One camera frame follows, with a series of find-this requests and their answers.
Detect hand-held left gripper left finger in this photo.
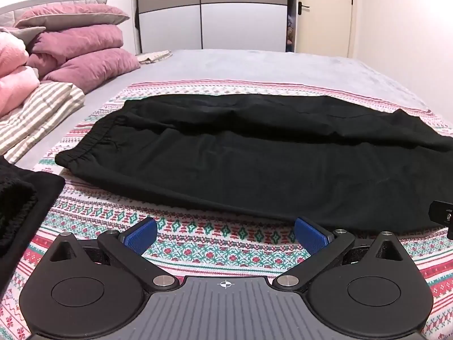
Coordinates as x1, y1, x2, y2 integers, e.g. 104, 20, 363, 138
45, 217, 180, 289

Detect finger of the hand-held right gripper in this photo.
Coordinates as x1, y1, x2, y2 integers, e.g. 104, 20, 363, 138
428, 200, 453, 240

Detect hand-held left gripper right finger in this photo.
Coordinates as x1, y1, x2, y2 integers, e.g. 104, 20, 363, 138
272, 217, 407, 290

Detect black pants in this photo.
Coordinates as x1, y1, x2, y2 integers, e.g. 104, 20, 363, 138
55, 94, 453, 236

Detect patterned knit blanket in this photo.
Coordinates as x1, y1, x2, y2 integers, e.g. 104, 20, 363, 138
0, 80, 453, 340

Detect black folded garment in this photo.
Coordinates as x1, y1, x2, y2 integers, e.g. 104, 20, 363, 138
0, 156, 66, 260

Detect striped duvet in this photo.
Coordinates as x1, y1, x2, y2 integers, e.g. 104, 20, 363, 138
0, 80, 86, 164

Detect grey bed sheet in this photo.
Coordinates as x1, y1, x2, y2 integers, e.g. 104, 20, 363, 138
12, 49, 441, 171

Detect beige cloth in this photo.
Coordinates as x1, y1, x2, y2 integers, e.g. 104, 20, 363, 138
136, 50, 173, 65

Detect pink comforter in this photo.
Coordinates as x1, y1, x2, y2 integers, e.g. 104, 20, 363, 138
0, 30, 41, 117

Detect cluttered shelf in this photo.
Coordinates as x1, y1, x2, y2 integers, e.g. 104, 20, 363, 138
285, 0, 298, 53

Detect cream door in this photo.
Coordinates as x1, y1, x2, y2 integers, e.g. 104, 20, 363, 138
295, 0, 356, 59

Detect white and grey wardrobe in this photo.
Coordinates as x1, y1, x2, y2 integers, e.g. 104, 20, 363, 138
131, 0, 292, 54

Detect mauve pillow with grey edge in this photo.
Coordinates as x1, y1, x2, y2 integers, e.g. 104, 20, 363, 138
16, 0, 130, 31

